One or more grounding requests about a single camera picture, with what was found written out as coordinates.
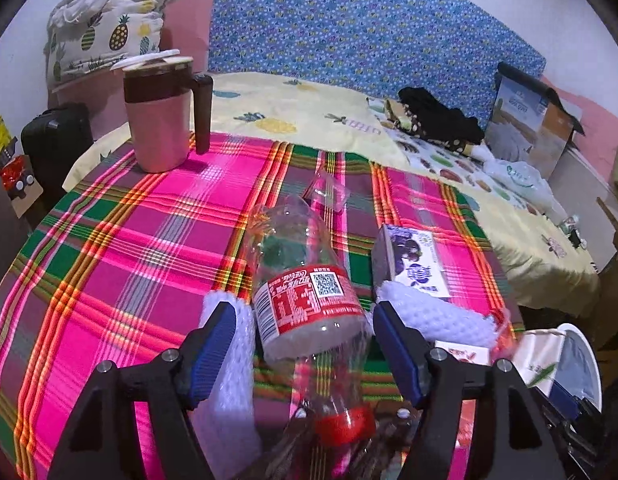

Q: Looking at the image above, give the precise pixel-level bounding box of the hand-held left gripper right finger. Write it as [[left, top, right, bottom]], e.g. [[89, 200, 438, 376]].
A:
[[373, 300, 572, 480]]

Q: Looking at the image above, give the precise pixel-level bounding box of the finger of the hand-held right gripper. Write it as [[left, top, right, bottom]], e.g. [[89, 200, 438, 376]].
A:
[[548, 379, 586, 420]]

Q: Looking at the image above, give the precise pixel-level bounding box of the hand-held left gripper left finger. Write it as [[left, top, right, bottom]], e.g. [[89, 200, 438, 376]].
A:
[[46, 301, 240, 480]]

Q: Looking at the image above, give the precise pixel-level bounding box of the white foam net sleeve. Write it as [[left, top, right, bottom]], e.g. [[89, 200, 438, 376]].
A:
[[376, 280, 515, 348], [191, 290, 262, 480]]

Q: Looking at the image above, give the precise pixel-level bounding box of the white trash bin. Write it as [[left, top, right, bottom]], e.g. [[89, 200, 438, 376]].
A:
[[514, 322, 604, 411]]

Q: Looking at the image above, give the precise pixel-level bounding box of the white paper cup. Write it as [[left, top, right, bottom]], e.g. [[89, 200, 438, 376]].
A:
[[514, 329, 565, 396]]

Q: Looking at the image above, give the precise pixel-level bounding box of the clear plastic bottle red label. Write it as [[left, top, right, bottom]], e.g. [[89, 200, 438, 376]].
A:
[[243, 195, 377, 448]]

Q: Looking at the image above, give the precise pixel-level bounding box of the small red white box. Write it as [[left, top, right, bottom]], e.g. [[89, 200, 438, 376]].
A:
[[434, 340, 492, 366]]

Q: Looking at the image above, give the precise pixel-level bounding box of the purple milk carton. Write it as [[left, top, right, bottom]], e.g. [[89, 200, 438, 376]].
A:
[[371, 225, 457, 301]]

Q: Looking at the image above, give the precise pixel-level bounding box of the pink plaid blanket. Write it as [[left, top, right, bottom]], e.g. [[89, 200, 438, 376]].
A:
[[0, 132, 525, 480]]

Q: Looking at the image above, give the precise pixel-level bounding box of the small bottle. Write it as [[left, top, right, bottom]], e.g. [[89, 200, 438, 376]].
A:
[[559, 215, 587, 248]]

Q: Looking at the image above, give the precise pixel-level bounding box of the clear plastic cup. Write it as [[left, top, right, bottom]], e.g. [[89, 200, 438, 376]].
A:
[[303, 170, 351, 213]]

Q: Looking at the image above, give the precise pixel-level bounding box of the white fruit print cloth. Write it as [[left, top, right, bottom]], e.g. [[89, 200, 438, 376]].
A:
[[369, 97, 560, 216]]

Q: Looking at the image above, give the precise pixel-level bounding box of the white plastic bag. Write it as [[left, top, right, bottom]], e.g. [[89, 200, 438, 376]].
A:
[[482, 157, 557, 211]]

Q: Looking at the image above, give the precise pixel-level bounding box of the brown polka dot cloth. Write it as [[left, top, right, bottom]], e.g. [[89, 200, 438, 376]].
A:
[[384, 100, 485, 156]]

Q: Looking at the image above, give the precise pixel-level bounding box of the black cloth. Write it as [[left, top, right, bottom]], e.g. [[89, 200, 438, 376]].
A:
[[398, 86, 485, 146]]

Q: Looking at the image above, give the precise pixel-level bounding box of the cardboard box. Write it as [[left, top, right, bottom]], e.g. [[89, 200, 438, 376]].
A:
[[484, 62, 585, 181]]

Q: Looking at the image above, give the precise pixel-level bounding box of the yellow pineapple bed sheet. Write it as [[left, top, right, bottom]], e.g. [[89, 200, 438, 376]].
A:
[[63, 71, 600, 318]]

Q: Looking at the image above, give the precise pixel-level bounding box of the black suitcase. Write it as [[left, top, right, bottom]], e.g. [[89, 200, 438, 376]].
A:
[[21, 103, 94, 196]]

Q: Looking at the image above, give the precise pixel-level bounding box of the red toy car box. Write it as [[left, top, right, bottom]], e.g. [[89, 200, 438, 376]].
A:
[[0, 155, 44, 218]]

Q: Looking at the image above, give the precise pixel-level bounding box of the white round lid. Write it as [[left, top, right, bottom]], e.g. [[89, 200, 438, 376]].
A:
[[111, 50, 181, 71]]

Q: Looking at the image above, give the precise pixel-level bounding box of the blue floral mattress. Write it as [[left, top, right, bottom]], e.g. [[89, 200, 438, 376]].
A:
[[208, 0, 547, 133]]

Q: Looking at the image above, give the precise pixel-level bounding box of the folded pineapple print quilt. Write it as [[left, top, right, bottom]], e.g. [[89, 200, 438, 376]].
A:
[[43, 0, 192, 88]]

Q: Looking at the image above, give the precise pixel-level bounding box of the pink mug brown handle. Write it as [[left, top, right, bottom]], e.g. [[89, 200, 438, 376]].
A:
[[123, 57, 213, 173]]

